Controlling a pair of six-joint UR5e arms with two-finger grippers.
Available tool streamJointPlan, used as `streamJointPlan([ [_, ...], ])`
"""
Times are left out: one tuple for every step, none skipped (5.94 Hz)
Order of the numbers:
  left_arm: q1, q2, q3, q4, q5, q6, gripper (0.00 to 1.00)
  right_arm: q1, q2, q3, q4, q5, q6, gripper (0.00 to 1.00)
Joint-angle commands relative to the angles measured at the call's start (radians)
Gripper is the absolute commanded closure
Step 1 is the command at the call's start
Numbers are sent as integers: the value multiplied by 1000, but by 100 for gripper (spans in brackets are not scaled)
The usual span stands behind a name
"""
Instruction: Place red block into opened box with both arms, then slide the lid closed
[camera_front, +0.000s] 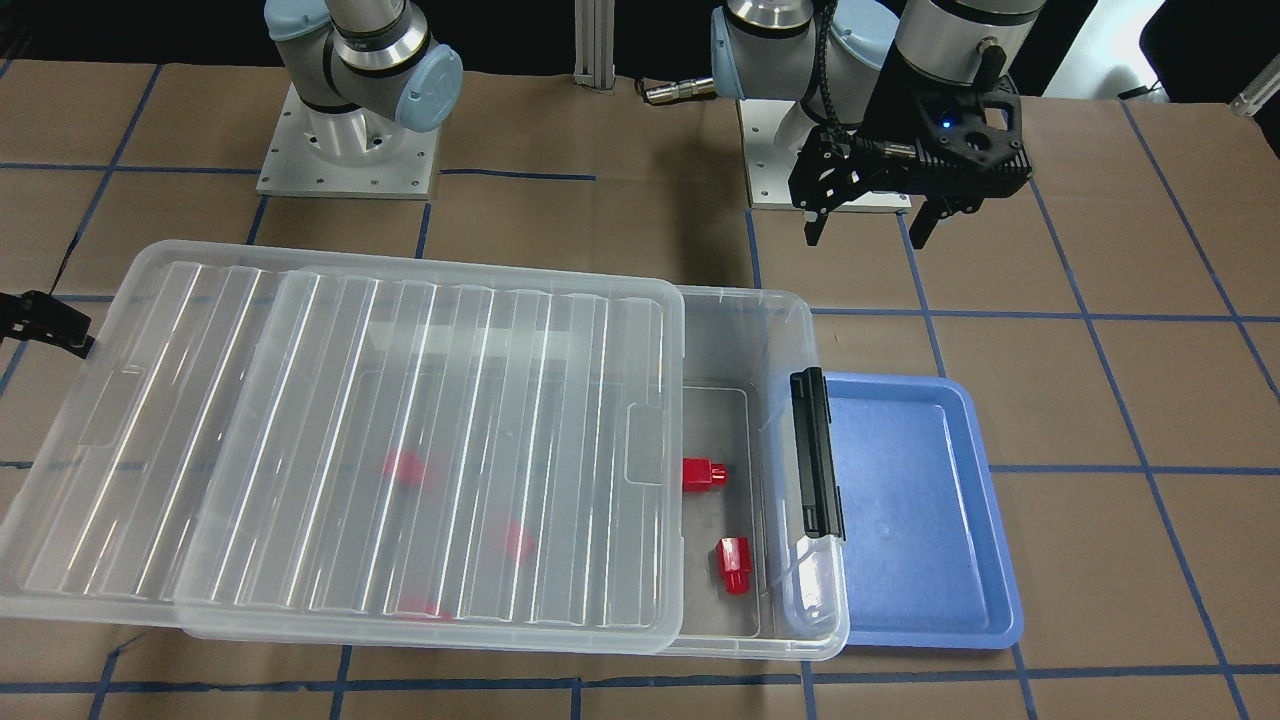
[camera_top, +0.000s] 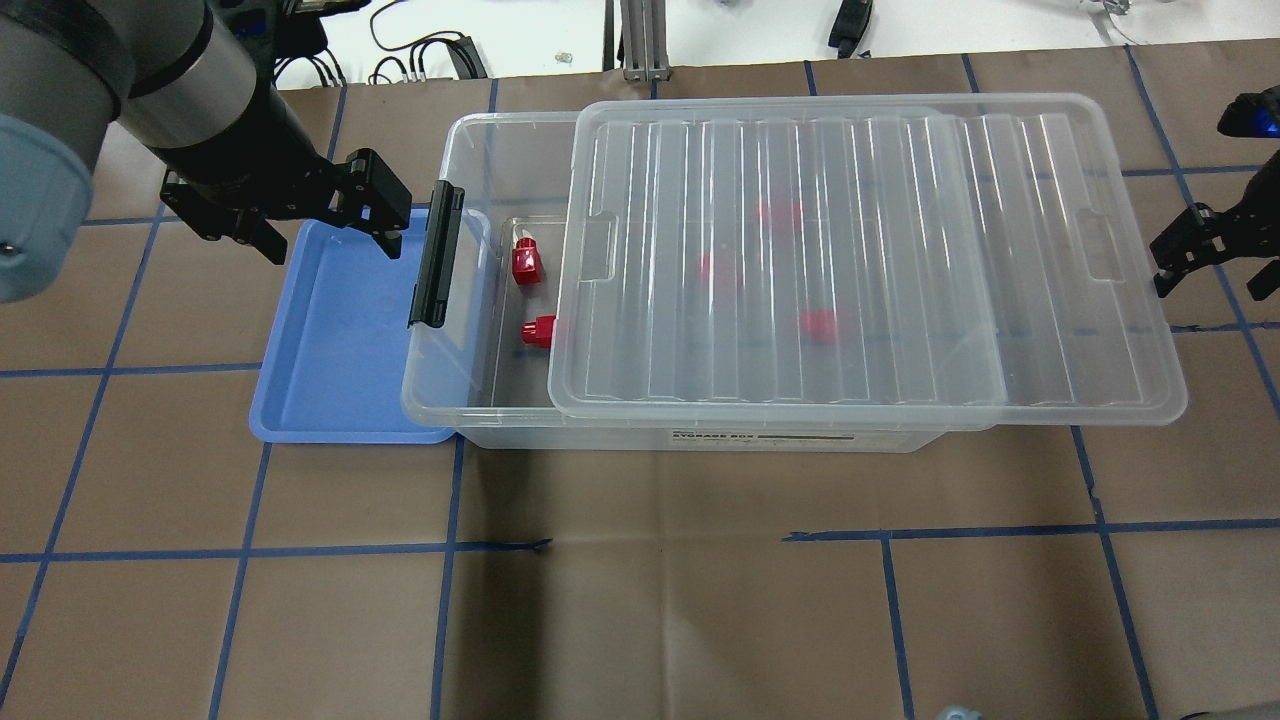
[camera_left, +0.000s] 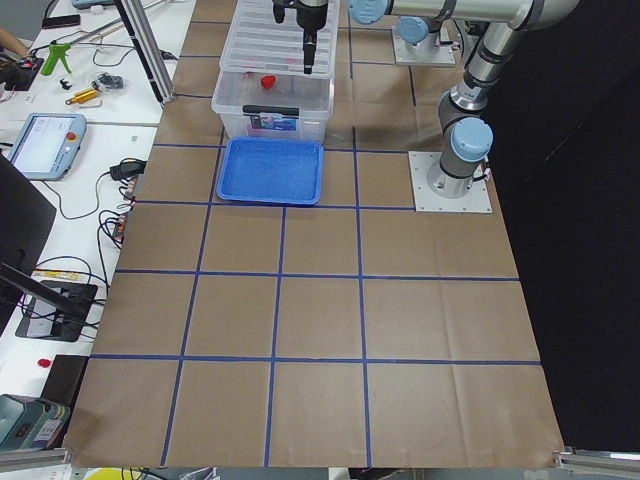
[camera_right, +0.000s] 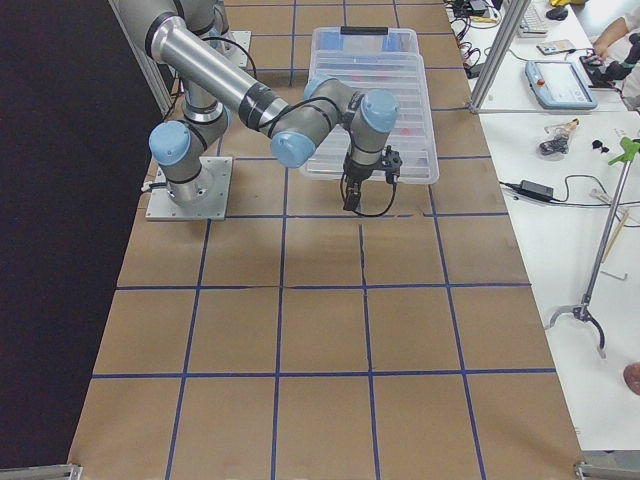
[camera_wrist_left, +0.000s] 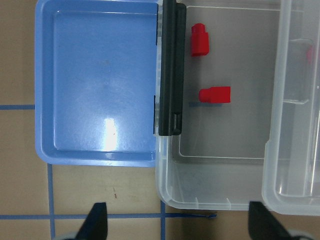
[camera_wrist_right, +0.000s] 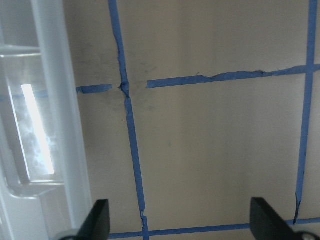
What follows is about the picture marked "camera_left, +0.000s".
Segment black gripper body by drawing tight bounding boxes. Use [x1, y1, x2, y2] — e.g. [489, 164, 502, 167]
[296, 0, 328, 33]

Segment clear plastic box lid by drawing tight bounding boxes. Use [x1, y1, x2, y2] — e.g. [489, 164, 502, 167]
[220, 1, 340, 79]

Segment red block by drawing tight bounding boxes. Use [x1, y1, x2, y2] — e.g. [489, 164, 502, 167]
[260, 75, 277, 90]

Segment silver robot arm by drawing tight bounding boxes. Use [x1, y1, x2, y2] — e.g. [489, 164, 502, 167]
[348, 0, 578, 139]

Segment clear plastic storage box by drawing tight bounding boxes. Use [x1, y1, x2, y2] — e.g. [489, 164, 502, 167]
[212, 71, 334, 142]

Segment blue plastic tray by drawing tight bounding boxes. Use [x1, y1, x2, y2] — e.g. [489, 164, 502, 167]
[217, 137, 324, 206]

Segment black power adapter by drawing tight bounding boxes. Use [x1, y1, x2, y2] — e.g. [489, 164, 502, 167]
[109, 159, 147, 181]

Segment black smartphone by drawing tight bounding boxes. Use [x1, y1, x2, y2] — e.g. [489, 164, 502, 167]
[41, 14, 81, 29]

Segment green grabber tool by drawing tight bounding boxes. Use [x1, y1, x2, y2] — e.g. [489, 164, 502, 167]
[40, 41, 72, 76]

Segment teach pendant tablet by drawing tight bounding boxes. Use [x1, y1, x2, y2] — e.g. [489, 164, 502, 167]
[8, 113, 87, 181]

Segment black monitor stand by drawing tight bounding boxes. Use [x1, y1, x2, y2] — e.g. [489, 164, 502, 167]
[1, 264, 98, 342]

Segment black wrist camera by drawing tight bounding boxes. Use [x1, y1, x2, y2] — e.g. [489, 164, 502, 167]
[272, 0, 296, 24]

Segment black box latch handle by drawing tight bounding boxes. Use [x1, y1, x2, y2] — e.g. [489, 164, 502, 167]
[242, 104, 300, 117]

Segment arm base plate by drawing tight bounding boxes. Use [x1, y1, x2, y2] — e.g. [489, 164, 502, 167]
[391, 26, 456, 68]
[408, 151, 492, 214]

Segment aluminium frame post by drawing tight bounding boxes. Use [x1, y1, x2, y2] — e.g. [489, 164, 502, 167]
[114, 0, 175, 105]

